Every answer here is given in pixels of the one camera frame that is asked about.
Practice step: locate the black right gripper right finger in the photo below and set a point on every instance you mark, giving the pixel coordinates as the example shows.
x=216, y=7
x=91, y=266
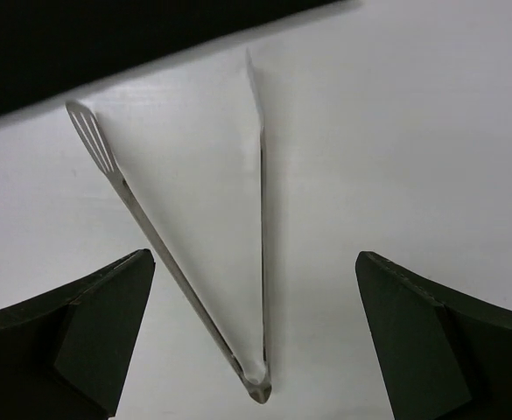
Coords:
x=443, y=354

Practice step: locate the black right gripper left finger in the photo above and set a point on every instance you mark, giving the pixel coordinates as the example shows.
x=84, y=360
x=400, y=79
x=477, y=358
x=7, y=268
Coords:
x=66, y=353

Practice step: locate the stainless steel tongs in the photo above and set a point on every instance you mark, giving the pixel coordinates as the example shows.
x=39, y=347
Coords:
x=190, y=186

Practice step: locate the black placemat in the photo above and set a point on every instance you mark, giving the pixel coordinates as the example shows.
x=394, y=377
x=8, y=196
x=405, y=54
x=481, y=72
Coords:
x=51, y=49

